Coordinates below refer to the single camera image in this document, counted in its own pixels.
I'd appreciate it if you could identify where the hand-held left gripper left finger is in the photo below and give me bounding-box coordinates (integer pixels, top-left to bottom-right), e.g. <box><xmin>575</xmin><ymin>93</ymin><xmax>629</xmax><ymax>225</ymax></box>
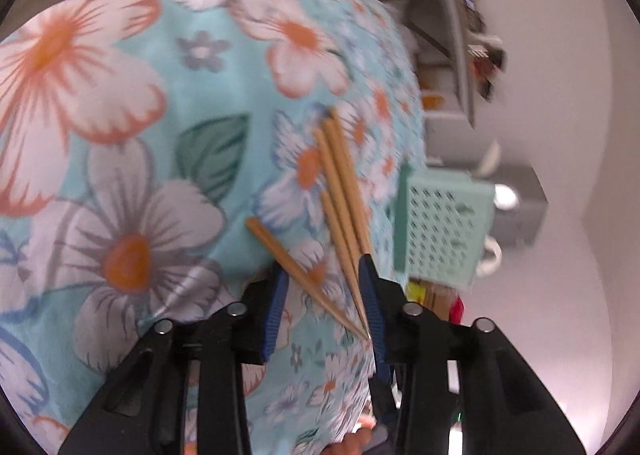
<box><xmin>57</xmin><ymin>262</ymin><xmax>292</xmax><ymax>455</ymax></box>

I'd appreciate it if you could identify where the white side table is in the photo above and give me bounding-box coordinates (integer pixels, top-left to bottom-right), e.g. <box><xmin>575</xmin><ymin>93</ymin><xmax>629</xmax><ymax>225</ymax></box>
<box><xmin>422</xmin><ymin>0</ymin><xmax>477</xmax><ymax>126</ymax></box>

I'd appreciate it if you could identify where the person's right hand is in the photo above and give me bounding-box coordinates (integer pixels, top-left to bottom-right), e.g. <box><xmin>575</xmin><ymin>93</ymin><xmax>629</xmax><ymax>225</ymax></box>
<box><xmin>327</xmin><ymin>429</ymin><xmax>374</xmax><ymax>455</ymax></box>

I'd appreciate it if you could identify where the floral blue blanket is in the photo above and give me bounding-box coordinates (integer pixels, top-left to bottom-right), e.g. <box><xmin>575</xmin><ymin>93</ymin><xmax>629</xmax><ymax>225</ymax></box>
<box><xmin>0</xmin><ymin>0</ymin><xmax>429</xmax><ymax>455</ymax></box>

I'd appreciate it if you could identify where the green plastic utensil holder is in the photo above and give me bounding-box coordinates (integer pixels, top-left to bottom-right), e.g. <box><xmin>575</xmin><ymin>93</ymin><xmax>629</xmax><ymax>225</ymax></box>
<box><xmin>394</xmin><ymin>164</ymin><xmax>497</xmax><ymax>292</ymax></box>

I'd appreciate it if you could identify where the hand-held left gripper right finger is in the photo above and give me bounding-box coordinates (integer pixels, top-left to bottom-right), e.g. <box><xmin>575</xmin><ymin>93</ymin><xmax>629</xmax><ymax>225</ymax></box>
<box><xmin>356</xmin><ymin>254</ymin><xmax>587</xmax><ymax>455</ymax></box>

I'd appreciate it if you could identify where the metal spoon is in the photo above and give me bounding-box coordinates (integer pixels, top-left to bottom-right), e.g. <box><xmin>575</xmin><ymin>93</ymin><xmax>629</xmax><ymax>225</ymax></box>
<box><xmin>494</xmin><ymin>184</ymin><xmax>519</xmax><ymax>209</ymax></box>

